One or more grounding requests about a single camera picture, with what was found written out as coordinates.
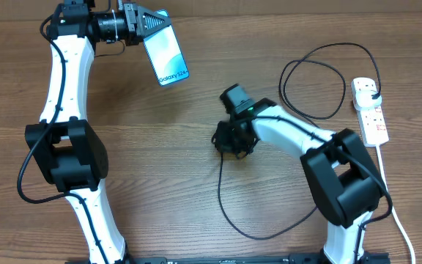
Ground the white power strip cord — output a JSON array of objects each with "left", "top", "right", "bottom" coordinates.
[{"left": 374, "top": 144, "right": 417, "bottom": 264}]

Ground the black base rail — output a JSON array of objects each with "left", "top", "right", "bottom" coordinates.
[{"left": 130, "top": 252, "right": 391, "bottom": 264}]

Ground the white power strip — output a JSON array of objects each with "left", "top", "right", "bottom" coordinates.
[{"left": 351, "top": 77, "right": 389, "bottom": 147}]

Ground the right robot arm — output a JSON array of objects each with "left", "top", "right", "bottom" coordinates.
[{"left": 212, "top": 84, "right": 389, "bottom": 263}]

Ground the white charger plug adapter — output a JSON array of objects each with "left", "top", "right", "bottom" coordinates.
[{"left": 353, "top": 90, "right": 382, "bottom": 111}]

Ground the smartphone with light screen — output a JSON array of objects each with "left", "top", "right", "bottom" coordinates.
[{"left": 144, "top": 25, "right": 190, "bottom": 87}]

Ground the black charging cable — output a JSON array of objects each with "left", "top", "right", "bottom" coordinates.
[{"left": 217, "top": 43, "right": 382, "bottom": 241}]

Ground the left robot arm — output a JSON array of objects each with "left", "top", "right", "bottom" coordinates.
[{"left": 17, "top": 1, "right": 171, "bottom": 263}]

